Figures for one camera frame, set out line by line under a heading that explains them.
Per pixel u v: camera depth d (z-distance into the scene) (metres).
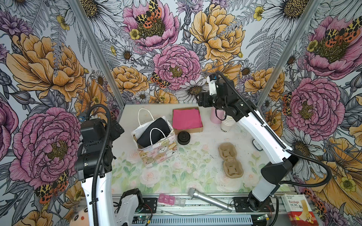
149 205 0.73
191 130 1.00
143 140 0.78
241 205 0.74
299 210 0.70
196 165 0.89
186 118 1.12
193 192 0.75
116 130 0.57
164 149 0.81
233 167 0.85
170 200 0.75
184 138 0.97
